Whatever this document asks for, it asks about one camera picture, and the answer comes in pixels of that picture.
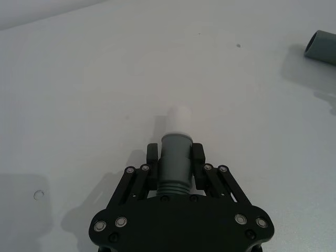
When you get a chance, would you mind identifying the white table cloth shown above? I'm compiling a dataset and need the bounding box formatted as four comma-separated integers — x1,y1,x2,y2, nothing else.
0,0,336,252

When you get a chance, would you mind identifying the open round cup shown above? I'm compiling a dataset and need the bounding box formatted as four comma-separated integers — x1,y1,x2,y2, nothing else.
303,29,336,66

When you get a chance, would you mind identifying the vacuum bottle with steel neck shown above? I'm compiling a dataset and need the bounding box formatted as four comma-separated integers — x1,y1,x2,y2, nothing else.
156,104,195,197

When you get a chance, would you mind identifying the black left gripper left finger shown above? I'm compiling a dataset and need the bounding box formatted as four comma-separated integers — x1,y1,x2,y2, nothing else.
107,143,160,211

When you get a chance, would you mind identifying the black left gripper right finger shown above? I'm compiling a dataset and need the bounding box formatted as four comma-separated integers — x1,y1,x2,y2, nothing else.
192,143,250,211

